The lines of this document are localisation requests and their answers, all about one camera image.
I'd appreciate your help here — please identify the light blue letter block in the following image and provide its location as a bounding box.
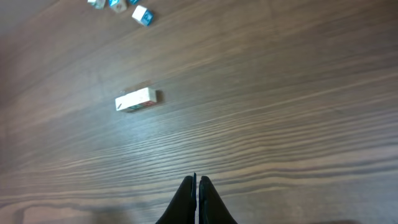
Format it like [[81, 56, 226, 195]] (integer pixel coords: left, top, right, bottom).
[[109, 0, 127, 13]]

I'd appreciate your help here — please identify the green-sided corner wooden block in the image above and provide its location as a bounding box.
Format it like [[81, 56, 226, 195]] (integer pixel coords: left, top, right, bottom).
[[87, 0, 106, 9]]

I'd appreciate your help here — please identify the green V wooden block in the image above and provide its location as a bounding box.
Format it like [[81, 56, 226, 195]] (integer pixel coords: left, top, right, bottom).
[[124, 91, 148, 110]]

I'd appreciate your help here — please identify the dark blue number block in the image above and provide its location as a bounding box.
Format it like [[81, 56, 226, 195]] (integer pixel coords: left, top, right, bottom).
[[128, 0, 140, 5]]

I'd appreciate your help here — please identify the red-sided number eight block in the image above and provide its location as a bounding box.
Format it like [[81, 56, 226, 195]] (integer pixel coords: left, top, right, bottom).
[[142, 87, 157, 106]]

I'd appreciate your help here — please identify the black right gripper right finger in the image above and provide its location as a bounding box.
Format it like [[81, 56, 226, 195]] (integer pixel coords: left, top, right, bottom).
[[199, 176, 237, 224]]

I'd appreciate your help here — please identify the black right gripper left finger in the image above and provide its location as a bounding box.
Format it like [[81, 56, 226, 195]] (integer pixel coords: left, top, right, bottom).
[[156, 173, 197, 224]]

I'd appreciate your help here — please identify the hammer picture wooden block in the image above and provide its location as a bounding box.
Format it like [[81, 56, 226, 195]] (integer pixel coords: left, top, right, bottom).
[[115, 95, 129, 111]]

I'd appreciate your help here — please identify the blue P wooden block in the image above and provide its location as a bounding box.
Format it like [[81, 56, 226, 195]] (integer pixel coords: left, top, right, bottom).
[[132, 5, 154, 27]]

